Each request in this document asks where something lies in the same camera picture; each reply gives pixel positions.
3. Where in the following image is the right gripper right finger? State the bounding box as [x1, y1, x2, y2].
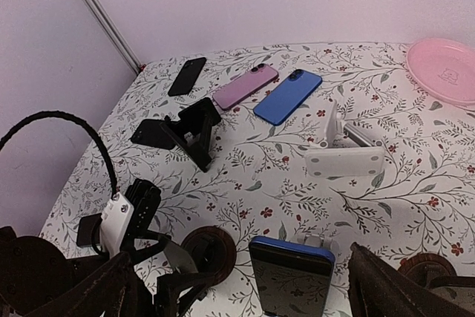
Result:
[348, 242, 471, 316]

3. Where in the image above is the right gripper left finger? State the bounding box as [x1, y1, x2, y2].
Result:
[44, 252, 136, 316]

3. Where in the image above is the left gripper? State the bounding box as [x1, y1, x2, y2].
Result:
[1, 226, 171, 316]

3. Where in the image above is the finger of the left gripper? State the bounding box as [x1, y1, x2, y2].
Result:
[154, 272, 216, 317]

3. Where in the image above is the dark grey phone stand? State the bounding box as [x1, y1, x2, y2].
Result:
[164, 226, 237, 287]

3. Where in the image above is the white grey folding stand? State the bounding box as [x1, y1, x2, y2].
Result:
[290, 233, 340, 254]

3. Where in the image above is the black phone blue edge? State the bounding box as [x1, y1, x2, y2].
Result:
[249, 236, 335, 317]

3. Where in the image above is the black folding phone stand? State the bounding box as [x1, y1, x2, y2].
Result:
[160, 97, 221, 172]

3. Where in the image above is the white flat folding stand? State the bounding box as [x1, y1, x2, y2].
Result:
[305, 102, 384, 179]

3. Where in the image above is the small black phone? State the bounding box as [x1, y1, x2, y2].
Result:
[168, 57, 207, 97]

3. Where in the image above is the blue phone face down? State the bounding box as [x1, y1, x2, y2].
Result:
[253, 69, 323, 126]

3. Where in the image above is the pink phone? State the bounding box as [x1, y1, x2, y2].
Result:
[212, 63, 279, 111]

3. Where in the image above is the floral patterned table mat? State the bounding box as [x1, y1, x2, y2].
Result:
[39, 42, 475, 317]

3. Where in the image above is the pink plastic plate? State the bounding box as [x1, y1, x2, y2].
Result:
[406, 38, 474, 106]

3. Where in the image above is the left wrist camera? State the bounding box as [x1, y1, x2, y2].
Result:
[76, 179, 163, 258]

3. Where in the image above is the left black cable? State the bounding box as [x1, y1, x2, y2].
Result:
[0, 110, 120, 195]

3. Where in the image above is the left aluminium frame post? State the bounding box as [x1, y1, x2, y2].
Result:
[83, 0, 142, 75]

